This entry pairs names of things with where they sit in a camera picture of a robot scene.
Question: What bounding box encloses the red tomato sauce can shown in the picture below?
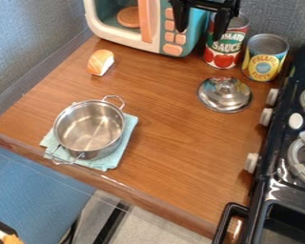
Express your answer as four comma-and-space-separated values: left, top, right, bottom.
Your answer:
202, 12, 253, 71

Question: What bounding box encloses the light blue cloth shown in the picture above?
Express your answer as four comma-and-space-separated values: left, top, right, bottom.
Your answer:
39, 101, 140, 173

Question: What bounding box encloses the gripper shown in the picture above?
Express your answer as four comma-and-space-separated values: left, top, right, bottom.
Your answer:
169, 0, 242, 42

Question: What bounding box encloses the yellow pineapple can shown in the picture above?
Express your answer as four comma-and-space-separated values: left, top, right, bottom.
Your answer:
240, 33, 292, 83

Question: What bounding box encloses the silver pot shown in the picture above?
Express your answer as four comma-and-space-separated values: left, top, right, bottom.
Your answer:
45, 94, 128, 166

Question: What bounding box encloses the toy microwave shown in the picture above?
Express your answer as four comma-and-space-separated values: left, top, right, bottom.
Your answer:
82, 0, 212, 58

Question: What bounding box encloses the toy stove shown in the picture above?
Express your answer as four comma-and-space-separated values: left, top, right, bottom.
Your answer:
211, 42, 305, 244

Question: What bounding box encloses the toy salmon sushi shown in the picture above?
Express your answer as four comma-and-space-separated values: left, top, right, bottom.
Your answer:
86, 49, 116, 77

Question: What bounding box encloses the silver pot lid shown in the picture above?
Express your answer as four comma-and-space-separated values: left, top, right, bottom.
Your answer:
195, 75, 254, 114

